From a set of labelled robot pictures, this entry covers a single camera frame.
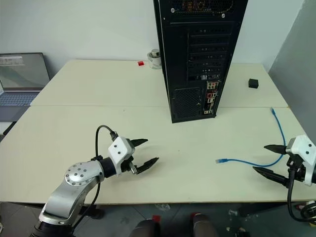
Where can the dark rounded shape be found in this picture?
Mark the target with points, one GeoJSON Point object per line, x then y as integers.
{"type": "Point", "coordinates": [145, 229]}

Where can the small red block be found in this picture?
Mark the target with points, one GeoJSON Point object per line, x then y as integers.
{"type": "Point", "coordinates": [141, 63]}

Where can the grey open laptop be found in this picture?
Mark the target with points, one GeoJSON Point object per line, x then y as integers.
{"type": "Point", "coordinates": [22, 74]}

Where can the glass jar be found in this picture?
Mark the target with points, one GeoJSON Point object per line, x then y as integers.
{"type": "Point", "coordinates": [155, 64]}

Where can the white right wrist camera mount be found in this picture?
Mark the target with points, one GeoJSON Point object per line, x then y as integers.
{"type": "Point", "coordinates": [304, 148]}

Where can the grey partition panel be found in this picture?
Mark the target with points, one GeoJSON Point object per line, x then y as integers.
{"type": "Point", "coordinates": [296, 49]}

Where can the silver round metal cylinder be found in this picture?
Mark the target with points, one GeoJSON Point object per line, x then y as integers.
{"type": "Point", "coordinates": [153, 53]}

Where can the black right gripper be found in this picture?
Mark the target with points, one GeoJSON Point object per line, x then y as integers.
{"type": "Point", "coordinates": [297, 170]}

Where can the black computer tower case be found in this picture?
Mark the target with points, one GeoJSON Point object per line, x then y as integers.
{"type": "Point", "coordinates": [197, 61]}

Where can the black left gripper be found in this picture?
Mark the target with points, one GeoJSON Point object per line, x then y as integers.
{"type": "Point", "coordinates": [128, 166]}

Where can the small black cube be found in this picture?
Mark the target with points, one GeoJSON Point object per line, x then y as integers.
{"type": "Point", "coordinates": [253, 83]}

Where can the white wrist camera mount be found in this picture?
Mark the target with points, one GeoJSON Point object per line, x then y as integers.
{"type": "Point", "coordinates": [304, 148]}
{"type": "Point", "coordinates": [119, 149]}

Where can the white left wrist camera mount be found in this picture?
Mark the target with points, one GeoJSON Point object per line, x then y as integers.
{"type": "Point", "coordinates": [119, 149]}

